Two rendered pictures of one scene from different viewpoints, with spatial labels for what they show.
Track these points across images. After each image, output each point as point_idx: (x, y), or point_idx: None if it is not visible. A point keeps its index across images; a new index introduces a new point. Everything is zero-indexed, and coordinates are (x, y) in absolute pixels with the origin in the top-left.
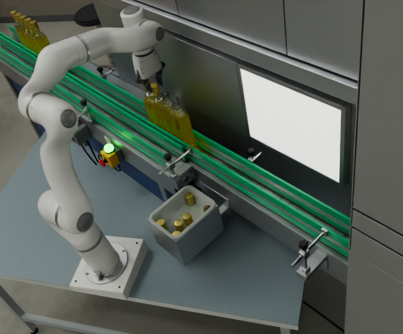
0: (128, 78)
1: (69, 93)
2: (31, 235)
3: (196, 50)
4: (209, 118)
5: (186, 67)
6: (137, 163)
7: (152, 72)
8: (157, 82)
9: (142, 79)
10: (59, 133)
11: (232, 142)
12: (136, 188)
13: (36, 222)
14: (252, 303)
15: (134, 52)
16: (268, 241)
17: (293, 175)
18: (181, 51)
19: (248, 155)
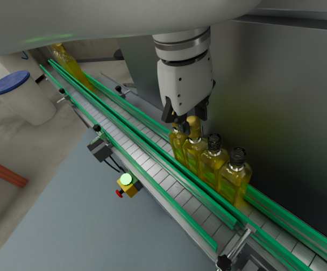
0: (147, 97)
1: (88, 113)
2: (52, 256)
3: None
4: (257, 158)
5: (256, 90)
6: (158, 202)
7: (196, 100)
8: (196, 114)
9: (173, 112)
10: None
11: (291, 192)
12: (155, 205)
13: (60, 238)
14: None
15: (165, 54)
16: None
17: None
18: (258, 55)
19: (321, 216)
